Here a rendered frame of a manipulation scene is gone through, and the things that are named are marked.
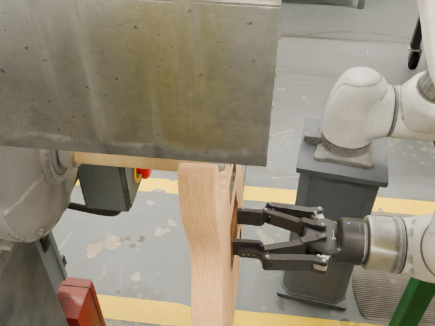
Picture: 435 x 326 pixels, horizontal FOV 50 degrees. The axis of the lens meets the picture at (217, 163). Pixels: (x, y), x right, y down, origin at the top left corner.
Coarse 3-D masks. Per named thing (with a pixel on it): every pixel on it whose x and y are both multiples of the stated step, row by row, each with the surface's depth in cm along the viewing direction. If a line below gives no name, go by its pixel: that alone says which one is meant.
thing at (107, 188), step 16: (80, 176) 93; (96, 176) 92; (112, 176) 92; (128, 176) 94; (96, 192) 96; (112, 192) 95; (128, 192) 96; (80, 208) 101; (96, 208) 99; (112, 208) 98; (128, 208) 98
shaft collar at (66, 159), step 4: (60, 152) 60; (64, 152) 60; (68, 152) 60; (72, 152) 61; (60, 156) 60; (64, 156) 60; (68, 156) 60; (72, 156) 61; (60, 160) 61; (64, 160) 61; (68, 160) 61; (72, 160) 61; (60, 164) 62; (64, 164) 61; (68, 164) 61; (72, 164) 61; (76, 164) 62; (80, 164) 64
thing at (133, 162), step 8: (80, 152) 61; (80, 160) 61; (88, 160) 61; (96, 160) 61; (104, 160) 61; (112, 160) 61; (120, 160) 61; (128, 160) 60; (136, 160) 60; (144, 160) 60; (152, 160) 60; (160, 160) 60; (168, 160) 60; (176, 160) 60; (184, 160) 60; (144, 168) 61; (152, 168) 61; (160, 168) 61; (168, 168) 60; (176, 168) 60
